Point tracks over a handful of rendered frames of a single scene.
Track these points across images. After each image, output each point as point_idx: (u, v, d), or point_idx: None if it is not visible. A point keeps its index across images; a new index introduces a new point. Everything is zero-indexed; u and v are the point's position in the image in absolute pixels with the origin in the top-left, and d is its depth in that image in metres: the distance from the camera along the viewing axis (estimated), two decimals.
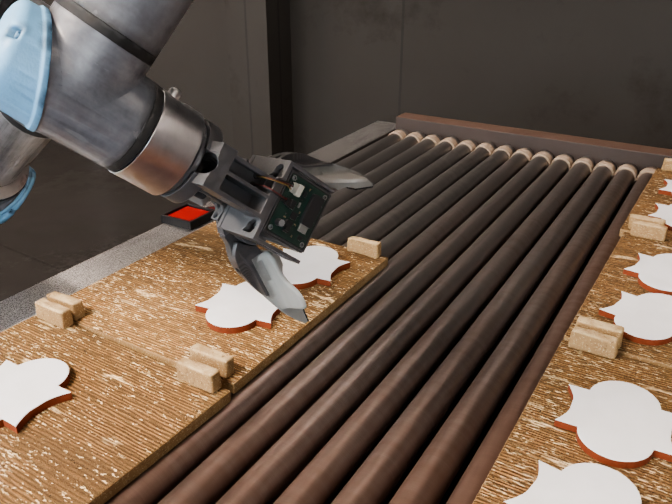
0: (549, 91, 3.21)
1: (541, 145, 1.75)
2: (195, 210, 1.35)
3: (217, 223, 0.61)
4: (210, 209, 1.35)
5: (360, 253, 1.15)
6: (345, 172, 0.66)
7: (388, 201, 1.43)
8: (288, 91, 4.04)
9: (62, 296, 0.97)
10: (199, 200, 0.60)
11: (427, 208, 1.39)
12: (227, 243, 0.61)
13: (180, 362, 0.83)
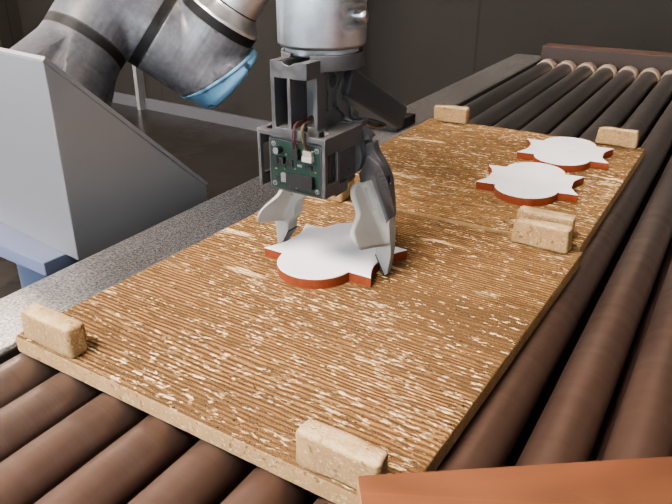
0: (641, 48, 3.09)
1: None
2: None
3: None
4: (409, 113, 1.24)
5: (613, 144, 1.04)
6: (382, 236, 0.63)
7: (590, 111, 1.32)
8: None
9: None
10: None
11: (640, 115, 1.27)
12: None
13: (520, 220, 0.71)
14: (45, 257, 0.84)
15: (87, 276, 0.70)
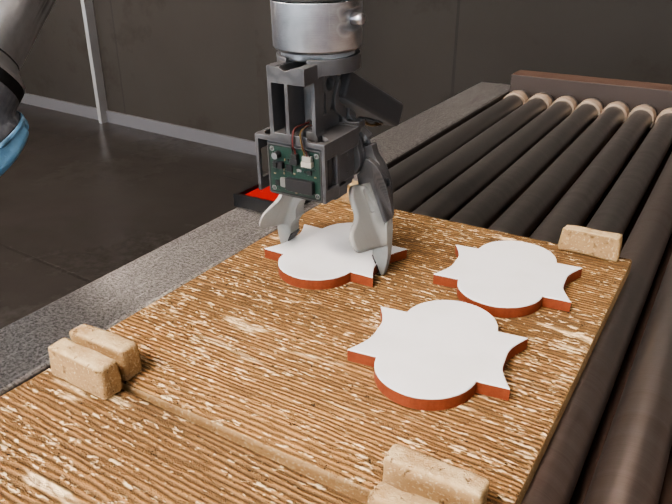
0: (637, 63, 2.75)
1: None
2: None
3: None
4: None
5: (584, 253, 0.69)
6: (380, 238, 0.64)
7: (560, 177, 0.97)
8: None
9: (100, 334, 0.51)
10: None
11: (628, 186, 0.93)
12: None
13: (378, 497, 0.37)
14: None
15: None
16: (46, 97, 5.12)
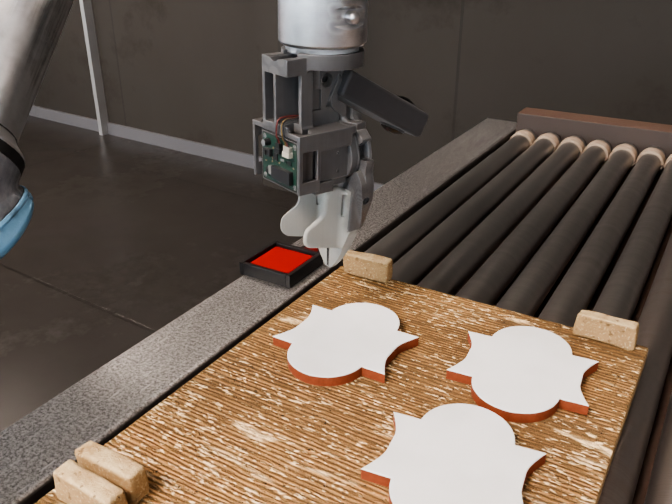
0: (641, 84, 2.74)
1: None
2: (290, 254, 0.88)
3: None
4: (314, 252, 0.88)
5: (599, 340, 0.68)
6: (338, 241, 0.66)
7: (571, 237, 0.96)
8: None
9: (106, 455, 0.50)
10: None
11: (640, 249, 0.91)
12: None
13: None
14: None
15: None
16: (46, 108, 5.10)
